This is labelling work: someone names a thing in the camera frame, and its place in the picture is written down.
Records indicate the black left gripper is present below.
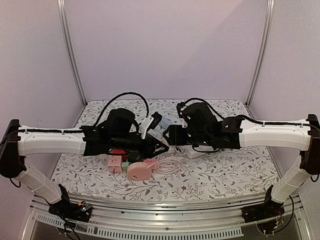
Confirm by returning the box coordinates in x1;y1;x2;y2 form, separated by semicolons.
110;133;169;160

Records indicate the blue power strip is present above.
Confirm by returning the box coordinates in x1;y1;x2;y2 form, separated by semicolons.
158;117;174;130

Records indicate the pink plug adapter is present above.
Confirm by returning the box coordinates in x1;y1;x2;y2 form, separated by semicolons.
143;159;158;168

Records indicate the white colourful power strip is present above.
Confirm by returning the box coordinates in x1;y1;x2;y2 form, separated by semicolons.
185;146;210;159

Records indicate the pink round cable reel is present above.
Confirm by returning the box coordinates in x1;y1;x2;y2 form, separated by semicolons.
127;162;153;182

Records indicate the green beige socket adapter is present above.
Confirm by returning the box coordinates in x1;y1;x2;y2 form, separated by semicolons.
121;161;130;173

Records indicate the red cube socket adapter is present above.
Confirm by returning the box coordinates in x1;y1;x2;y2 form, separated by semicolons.
111;149;126;156

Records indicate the light pink cube socket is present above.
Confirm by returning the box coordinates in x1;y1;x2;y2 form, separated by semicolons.
107;155;123;174

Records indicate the white plug block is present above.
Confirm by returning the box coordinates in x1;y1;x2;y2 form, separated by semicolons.
168;146;183;153

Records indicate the dark green cube socket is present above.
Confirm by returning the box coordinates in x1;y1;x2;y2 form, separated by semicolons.
127;153;144;163

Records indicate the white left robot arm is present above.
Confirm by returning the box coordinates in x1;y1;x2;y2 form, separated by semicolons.
0;108;169;217

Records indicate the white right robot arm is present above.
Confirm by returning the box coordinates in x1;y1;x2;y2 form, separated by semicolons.
162;102;320;218

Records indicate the floral table cloth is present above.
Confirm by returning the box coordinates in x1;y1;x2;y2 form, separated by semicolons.
48;99;280;202

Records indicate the aluminium front rail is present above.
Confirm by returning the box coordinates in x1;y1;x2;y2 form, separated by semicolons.
21;194;313;240

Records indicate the right aluminium corner post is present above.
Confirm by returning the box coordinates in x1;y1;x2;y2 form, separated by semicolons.
245;0;275;108

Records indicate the aluminium corner post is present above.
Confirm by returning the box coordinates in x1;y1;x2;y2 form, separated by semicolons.
245;0;275;108
56;0;87;107

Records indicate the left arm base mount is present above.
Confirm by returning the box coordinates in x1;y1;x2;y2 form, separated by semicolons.
48;184;93;223

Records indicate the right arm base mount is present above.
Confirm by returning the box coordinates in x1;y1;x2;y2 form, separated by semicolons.
241;185;285;223

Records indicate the left aluminium corner post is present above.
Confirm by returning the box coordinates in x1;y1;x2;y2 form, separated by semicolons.
56;0;87;107

